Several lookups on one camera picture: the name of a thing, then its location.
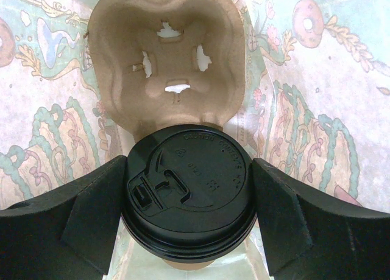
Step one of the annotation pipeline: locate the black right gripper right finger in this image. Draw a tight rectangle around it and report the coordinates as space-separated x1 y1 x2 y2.
252 158 389 279

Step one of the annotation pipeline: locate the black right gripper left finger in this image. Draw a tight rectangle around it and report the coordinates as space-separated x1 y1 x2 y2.
1 155 126 279

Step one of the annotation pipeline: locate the brown paper coffee cup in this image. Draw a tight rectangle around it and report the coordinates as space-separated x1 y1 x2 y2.
163 259 215 271

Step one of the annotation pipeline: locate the black plastic cup lid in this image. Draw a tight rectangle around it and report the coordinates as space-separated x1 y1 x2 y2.
122 125 256 263

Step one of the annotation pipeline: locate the green paper takeout bag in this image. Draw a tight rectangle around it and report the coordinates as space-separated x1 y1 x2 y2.
0 0 390 280

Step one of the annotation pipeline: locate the single brown pulp carrier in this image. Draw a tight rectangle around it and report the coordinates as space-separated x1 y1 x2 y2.
88 0 246 141

